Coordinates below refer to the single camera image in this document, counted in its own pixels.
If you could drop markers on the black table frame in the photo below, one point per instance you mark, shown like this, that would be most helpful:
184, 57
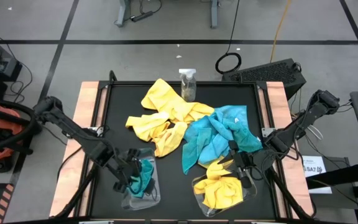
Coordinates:
228, 83

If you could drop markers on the grey desk leg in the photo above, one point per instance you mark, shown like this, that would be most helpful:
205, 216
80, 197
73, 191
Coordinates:
123, 12
214, 14

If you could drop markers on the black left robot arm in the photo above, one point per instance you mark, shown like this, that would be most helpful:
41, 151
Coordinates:
70, 127

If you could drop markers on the blue microfiber towel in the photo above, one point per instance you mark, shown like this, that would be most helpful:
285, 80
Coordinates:
146, 174
241, 137
194, 155
204, 130

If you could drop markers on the orange shop vacuum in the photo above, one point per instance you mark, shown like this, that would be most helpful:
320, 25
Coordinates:
8, 121

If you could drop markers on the wooden side board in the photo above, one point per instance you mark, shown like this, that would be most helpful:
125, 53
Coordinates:
82, 102
278, 102

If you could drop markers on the black computer case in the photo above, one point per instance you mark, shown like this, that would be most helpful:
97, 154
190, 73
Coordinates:
269, 74

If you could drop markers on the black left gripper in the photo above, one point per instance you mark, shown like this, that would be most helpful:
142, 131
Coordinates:
126, 169

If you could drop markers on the clear plastic basket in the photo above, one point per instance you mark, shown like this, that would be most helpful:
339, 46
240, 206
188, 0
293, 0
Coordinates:
141, 203
208, 212

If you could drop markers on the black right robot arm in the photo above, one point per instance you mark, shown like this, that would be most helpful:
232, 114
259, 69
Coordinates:
294, 130

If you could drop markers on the black power strip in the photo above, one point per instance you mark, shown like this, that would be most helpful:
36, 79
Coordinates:
141, 16

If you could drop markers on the white paper sign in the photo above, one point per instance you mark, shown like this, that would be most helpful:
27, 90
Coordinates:
314, 169

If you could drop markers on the clear spray bottle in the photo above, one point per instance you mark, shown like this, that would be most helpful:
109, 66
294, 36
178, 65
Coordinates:
188, 90

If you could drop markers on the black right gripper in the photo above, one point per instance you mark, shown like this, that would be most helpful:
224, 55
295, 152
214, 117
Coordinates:
244, 160

